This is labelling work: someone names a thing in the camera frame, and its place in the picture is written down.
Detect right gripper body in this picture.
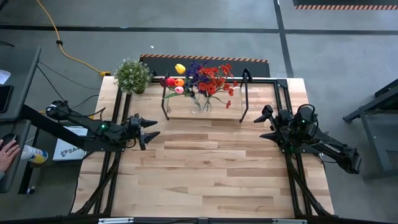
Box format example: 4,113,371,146
269,108,295,149

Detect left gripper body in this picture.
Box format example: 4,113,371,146
124,113,147,151

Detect red artificial flower bunch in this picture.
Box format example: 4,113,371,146
197,67,220,106
208,63,239,110

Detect clear glass vase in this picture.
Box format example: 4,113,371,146
201,95,214,113
189,93,203,114

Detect orange artificial tulip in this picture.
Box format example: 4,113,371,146
174,78,197,100

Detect yellow artificial tulip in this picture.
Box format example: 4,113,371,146
174,63,195,94

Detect potted plant with white flowers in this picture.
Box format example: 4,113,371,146
113,58,154,95

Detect black hazard-striped floor mat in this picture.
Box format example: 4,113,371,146
139,54,271,78

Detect white box with logo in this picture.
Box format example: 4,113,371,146
52,126,88,162

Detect grey metal side table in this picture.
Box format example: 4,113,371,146
342,77,398,182

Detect white and yellow bottle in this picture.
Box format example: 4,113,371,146
20,144,49,165

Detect black desk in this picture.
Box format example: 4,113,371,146
0,119,32,194
0,46,42,122

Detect black computer mouse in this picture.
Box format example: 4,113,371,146
0,133,19,149

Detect person's hand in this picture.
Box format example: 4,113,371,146
0,139,21,174

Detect black phone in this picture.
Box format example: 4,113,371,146
0,85,14,114

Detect white paper sheet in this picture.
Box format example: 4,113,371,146
0,68,12,85

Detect wooden shelf with black frame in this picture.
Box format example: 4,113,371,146
160,68,254,123

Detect black aluminium table frame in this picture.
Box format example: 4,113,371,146
70,77,335,218

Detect yellow floor extension cord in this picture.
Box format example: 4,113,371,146
35,0,112,78

